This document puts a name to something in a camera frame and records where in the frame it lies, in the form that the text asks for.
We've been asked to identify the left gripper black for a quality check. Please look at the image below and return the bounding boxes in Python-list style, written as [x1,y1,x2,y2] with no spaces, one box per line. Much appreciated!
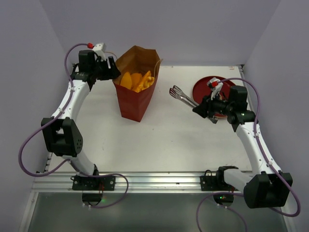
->
[91,56,121,81]

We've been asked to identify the long orange bread loaf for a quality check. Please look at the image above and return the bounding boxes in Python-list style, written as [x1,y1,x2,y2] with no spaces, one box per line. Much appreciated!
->
[120,72,132,89]

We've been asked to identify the braided fake bread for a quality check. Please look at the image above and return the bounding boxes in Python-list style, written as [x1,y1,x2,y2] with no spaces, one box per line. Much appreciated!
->
[131,73,143,92]

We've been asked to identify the metal tongs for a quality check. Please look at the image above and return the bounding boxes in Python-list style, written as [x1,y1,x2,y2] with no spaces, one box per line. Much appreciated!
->
[169,85,198,108]

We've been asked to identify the red paper bag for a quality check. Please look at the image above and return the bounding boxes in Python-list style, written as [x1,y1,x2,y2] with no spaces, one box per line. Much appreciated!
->
[113,45,162,122]

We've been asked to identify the fake croissant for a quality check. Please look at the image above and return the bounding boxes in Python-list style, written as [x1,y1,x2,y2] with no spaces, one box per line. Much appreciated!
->
[141,71,155,90]

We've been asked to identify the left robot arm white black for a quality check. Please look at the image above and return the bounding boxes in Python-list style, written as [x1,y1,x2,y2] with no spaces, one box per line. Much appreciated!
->
[41,50,120,190]

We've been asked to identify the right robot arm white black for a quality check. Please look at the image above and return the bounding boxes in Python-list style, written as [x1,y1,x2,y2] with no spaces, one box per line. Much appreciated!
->
[193,86,293,208]

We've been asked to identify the red round tray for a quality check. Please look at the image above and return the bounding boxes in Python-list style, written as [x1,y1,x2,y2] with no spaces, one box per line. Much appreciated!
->
[192,76,235,104]

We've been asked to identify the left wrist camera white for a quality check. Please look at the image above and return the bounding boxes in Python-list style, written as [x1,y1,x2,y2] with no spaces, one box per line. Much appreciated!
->
[92,43,106,61]

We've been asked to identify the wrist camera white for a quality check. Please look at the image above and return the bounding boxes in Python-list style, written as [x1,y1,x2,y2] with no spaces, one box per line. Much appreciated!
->
[207,77,223,100]
[92,43,106,61]

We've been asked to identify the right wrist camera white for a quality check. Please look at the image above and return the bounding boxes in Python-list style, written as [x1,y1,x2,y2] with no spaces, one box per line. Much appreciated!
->
[207,77,223,100]

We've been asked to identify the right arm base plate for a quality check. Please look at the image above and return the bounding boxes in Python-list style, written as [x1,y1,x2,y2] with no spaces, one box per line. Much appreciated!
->
[199,166,238,191]

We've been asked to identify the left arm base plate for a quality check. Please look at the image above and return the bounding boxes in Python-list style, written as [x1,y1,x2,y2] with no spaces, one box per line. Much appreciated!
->
[70,175,116,191]

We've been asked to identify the aluminium rail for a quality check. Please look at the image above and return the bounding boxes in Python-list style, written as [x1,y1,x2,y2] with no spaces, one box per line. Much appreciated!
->
[31,172,204,193]

